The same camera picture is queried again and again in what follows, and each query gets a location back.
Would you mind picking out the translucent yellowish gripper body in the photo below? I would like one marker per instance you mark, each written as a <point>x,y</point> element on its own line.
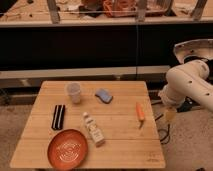
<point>169,114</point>

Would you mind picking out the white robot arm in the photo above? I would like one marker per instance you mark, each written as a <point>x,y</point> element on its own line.
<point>186,80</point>

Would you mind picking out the white robot base shell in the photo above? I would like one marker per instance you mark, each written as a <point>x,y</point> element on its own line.
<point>202,48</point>

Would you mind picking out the blue sponge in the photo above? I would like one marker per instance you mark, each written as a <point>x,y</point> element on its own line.
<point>104,96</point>

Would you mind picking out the white labelled bottle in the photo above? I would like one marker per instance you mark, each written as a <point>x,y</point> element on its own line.
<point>93,130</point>

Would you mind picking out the orange ridged plate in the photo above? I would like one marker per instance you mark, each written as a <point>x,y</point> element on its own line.
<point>67,150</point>

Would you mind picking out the black striped eraser block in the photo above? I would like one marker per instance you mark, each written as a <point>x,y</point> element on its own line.
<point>58,117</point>

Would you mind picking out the orange object on shelf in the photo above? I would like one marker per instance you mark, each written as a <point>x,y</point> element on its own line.
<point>119,8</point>

